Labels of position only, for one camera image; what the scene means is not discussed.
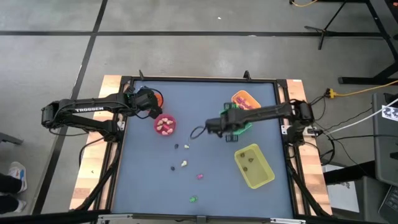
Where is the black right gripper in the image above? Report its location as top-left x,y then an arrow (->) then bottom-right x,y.
205,108 -> 247,138

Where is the orange round bowl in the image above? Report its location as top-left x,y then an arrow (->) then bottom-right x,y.
154,93 -> 165,110

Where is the green rectangular basket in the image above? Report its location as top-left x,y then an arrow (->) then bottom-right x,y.
219,102 -> 254,136

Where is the orange rectangular basket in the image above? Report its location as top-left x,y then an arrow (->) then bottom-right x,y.
231,90 -> 262,110

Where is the pink round bowl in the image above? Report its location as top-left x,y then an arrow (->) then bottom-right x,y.
153,113 -> 177,137

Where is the yellow rectangular bin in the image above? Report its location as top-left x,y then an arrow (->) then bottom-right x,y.
233,143 -> 275,190

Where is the blue-grey table mat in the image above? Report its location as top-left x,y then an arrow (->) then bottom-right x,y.
111,80 -> 295,218

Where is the black tripod stand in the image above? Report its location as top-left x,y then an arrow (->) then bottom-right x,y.
303,0 -> 354,50

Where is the white box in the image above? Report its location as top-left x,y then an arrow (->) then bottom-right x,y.
323,164 -> 361,214

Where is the person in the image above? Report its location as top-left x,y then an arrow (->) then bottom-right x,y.
0,161 -> 28,215

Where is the grey cabinet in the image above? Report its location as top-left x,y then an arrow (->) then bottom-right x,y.
371,91 -> 398,187

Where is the white marker tag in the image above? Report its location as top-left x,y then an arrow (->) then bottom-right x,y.
381,105 -> 398,122

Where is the black keyboard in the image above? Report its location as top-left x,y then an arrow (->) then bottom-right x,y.
377,183 -> 398,224

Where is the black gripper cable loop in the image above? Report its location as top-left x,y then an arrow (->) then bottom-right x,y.
189,125 -> 208,140

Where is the black table frame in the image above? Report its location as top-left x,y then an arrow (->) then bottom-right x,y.
93,70 -> 312,224

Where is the thick black cable sleeve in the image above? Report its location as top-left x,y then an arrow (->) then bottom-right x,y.
73,142 -> 122,213
287,158 -> 331,217

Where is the silver metal bracket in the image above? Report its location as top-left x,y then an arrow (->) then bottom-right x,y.
269,217 -> 307,224
96,213 -> 134,224

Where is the black desk leg frame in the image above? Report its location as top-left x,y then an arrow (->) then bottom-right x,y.
338,60 -> 398,86

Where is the dark grey floor bracket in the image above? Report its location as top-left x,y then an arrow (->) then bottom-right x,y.
0,132 -> 24,146

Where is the yellow extension cable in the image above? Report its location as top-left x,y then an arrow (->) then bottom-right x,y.
335,79 -> 398,96

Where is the white cable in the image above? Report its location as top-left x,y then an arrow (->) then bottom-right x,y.
323,98 -> 398,136

